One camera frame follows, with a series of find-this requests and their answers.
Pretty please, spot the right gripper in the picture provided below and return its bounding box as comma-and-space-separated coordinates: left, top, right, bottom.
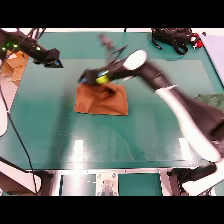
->
78, 67, 112, 86

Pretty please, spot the silver frame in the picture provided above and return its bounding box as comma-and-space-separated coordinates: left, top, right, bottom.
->
25, 167, 188, 197

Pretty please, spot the green garment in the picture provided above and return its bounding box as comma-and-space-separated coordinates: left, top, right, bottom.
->
194, 92, 224, 112

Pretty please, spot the brown shirt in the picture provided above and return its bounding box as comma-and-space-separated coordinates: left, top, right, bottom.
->
73, 82, 130, 117

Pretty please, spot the black cable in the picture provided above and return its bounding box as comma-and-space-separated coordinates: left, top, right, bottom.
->
0, 84, 39, 195

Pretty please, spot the black strap bag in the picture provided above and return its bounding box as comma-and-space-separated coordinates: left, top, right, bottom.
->
150, 28, 205, 56

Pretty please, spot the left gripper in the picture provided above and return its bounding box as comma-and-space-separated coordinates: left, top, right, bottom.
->
41, 47, 65, 70

